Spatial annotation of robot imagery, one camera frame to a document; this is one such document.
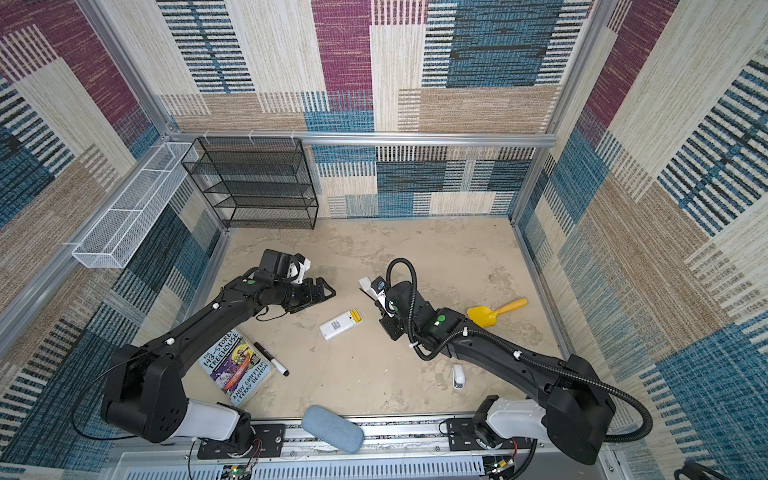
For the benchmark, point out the white remote control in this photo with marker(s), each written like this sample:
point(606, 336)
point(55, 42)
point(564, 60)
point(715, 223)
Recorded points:
point(340, 324)

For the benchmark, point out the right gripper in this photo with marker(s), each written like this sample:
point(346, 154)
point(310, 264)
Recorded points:
point(394, 332)

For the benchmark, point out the black white marker pen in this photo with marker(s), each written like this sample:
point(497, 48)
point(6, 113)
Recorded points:
point(268, 356)

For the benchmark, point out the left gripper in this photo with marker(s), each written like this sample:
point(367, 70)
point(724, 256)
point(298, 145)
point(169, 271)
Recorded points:
point(310, 298)

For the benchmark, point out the colourful paperback book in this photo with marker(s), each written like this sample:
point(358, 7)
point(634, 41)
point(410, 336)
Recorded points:
point(236, 366)

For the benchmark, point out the black wire shelf rack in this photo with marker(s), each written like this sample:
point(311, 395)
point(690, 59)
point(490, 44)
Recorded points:
point(254, 182)

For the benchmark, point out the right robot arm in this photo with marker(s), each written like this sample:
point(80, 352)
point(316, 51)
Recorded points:
point(571, 406)

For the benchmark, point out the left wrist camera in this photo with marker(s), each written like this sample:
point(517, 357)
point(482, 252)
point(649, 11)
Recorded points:
point(298, 267)

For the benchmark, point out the white wire mesh basket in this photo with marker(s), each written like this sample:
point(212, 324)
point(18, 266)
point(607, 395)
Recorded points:
point(114, 239)

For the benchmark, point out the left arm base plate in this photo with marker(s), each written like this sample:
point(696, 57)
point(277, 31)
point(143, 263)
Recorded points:
point(263, 440)

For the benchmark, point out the yellow plastic shovel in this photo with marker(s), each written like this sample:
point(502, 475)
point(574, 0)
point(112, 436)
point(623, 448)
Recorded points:
point(485, 317)

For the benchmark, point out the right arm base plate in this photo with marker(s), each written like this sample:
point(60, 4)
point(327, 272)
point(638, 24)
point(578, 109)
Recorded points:
point(461, 436)

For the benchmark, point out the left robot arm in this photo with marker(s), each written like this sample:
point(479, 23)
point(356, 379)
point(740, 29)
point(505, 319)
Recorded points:
point(144, 393)

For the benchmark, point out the blue grey oval pouch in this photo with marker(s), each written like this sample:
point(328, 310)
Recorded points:
point(333, 429)

